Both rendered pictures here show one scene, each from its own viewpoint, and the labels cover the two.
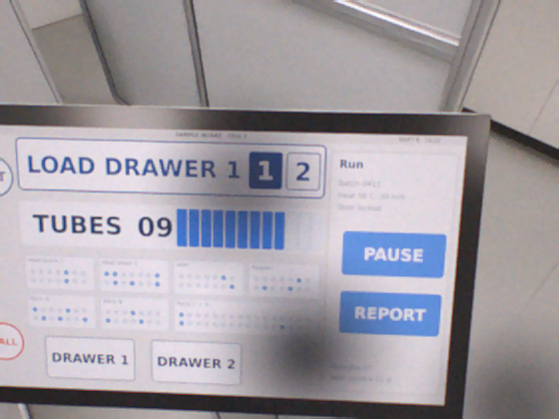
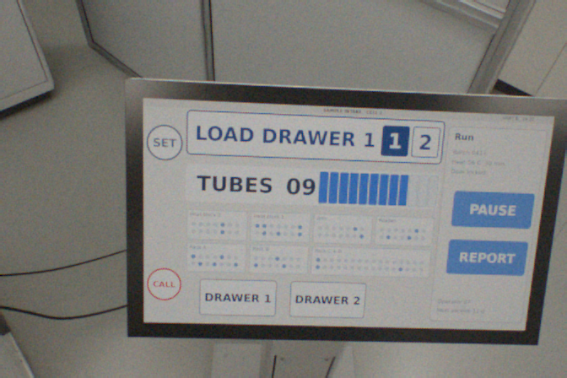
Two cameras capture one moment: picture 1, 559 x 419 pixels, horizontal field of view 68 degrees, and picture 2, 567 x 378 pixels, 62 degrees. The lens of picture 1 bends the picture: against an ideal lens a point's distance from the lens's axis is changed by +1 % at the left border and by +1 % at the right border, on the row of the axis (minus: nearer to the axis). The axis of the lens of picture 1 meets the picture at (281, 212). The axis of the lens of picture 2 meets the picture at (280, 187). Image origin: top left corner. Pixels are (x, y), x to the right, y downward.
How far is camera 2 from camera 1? 0.24 m
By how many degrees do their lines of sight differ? 5
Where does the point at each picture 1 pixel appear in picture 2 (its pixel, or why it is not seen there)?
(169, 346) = (305, 286)
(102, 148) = (261, 120)
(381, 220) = (485, 182)
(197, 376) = (327, 311)
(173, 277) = (313, 229)
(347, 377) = (450, 310)
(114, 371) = (257, 308)
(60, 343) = (213, 285)
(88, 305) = (239, 252)
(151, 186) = (299, 152)
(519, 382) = not seen: hidden behind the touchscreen
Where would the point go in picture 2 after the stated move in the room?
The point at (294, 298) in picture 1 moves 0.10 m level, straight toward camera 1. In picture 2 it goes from (412, 245) to (428, 324)
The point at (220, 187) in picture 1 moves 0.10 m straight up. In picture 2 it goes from (357, 153) to (375, 84)
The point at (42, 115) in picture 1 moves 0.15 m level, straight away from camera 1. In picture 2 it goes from (212, 91) to (148, 29)
